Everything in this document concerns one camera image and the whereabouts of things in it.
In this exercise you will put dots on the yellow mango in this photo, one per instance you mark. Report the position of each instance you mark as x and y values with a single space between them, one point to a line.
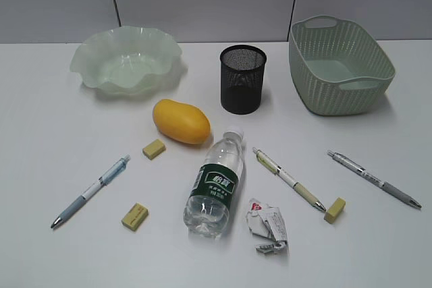
182 122

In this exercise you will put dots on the clear water bottle green label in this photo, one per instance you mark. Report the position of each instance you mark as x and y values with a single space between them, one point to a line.
207 210

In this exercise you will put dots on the white waste paper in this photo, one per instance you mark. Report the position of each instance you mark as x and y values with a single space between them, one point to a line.
266 221

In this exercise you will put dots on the beige grip pen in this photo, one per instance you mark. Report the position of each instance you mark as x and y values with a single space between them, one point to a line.
275 169

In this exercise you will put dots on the plain yellow eraser upper left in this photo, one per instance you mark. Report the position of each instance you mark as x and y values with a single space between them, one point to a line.
154 149

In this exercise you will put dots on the black mesh pen holder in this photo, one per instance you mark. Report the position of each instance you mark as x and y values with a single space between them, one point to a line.
242 71

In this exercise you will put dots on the green wavy glass plate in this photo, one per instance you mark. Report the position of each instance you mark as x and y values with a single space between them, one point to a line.
126 60

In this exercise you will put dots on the yellow eraser with print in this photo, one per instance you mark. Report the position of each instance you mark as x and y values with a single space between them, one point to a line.
135 216

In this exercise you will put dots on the grey grip pen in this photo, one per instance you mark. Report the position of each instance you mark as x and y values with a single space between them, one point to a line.
383 185

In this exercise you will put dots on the green plastic woven basket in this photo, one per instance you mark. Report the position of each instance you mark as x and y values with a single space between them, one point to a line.
337 67

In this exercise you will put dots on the yellow eraser right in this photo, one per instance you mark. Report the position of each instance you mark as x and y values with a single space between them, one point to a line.
333 212

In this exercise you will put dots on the blue grip pen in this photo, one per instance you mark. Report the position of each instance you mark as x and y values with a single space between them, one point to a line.
81 200

